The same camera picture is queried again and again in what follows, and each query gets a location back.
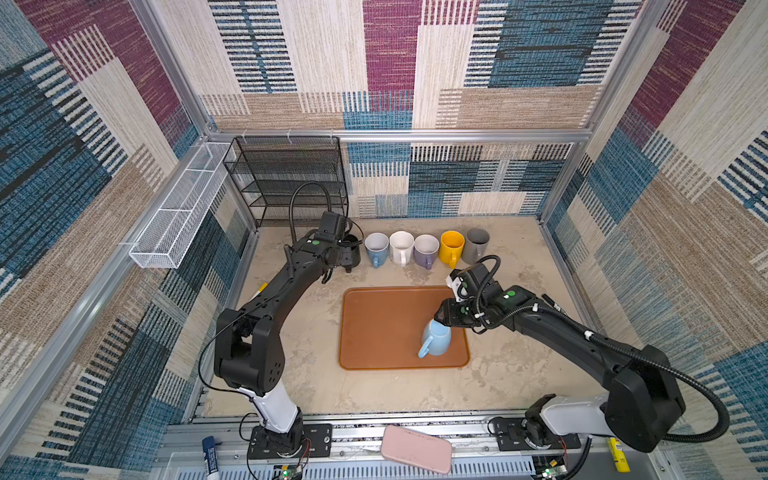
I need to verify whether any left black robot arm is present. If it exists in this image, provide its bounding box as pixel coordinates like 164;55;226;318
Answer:
203;181;351;457

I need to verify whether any blue white marker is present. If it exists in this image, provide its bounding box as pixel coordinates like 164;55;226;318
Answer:
202;436;220;480

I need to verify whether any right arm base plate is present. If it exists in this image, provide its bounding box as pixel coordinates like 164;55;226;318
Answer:
487;416;582;451

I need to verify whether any blue patterned mug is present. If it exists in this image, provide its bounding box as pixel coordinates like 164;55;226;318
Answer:
364;232;390;269

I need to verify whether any white faceted mug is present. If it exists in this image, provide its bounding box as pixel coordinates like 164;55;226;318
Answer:
389;230;415;267

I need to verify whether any yellow marker right rail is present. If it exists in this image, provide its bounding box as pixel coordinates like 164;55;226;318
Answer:
607;437;631;474

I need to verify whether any purple mug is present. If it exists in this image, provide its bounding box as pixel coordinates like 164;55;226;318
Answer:
413;234;440;270

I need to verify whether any white wire wall basket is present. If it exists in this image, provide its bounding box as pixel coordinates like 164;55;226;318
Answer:
129;142;229;269

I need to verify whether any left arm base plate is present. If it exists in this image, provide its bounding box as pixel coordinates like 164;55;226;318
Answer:
246;424;333;460

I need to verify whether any grey mug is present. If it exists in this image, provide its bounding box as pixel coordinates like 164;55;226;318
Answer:
462;228;490;265

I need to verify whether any brown serving tray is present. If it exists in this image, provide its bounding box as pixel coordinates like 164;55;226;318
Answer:
338;286;470;371

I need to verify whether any pink pouch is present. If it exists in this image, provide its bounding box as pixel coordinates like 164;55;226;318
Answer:
380;425;453;475

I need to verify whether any yellow mug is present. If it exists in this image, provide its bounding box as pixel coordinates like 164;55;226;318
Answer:
438;230;465;269

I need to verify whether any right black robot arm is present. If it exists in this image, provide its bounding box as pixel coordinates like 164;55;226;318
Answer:
434;261;730;453

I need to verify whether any light blue mug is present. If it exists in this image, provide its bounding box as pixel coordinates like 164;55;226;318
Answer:
418;320;452;358

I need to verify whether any black mesh shelf rack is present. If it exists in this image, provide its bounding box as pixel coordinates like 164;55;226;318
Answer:
223;136;349;227

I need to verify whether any black marker on floor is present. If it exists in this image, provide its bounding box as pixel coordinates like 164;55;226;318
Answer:
542;294;567;316

